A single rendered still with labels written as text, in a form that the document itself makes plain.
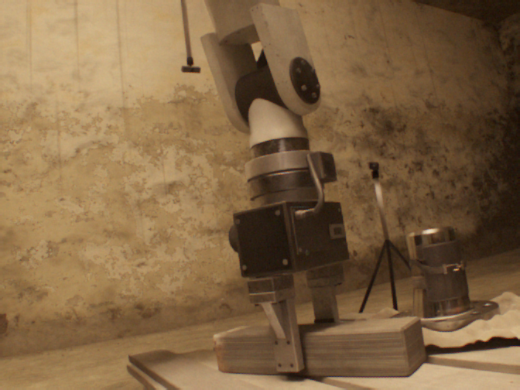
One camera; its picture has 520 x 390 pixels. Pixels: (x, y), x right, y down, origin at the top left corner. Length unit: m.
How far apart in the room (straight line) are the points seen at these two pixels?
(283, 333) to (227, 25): 0.63
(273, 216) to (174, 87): 2.69
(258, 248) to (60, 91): 2.58
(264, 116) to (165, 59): 2.64
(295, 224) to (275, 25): 0.40
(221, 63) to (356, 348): 0.64
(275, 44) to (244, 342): 0.62
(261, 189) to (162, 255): 2.28
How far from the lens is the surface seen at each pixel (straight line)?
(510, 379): 0.78
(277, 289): 0.84
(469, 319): 1.02
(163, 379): 1.02
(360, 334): 0.86
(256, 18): 0.95
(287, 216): 0.83
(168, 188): 3.22
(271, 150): 0.92
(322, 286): 1.02
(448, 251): 1.06
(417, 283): 1.09
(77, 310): 3.05
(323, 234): 0.93
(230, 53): 1.06
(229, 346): 1.04
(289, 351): 0.89
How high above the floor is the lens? 0.39
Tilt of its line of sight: 8 degrees up
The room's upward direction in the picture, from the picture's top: 9 degrees counter-clockwise
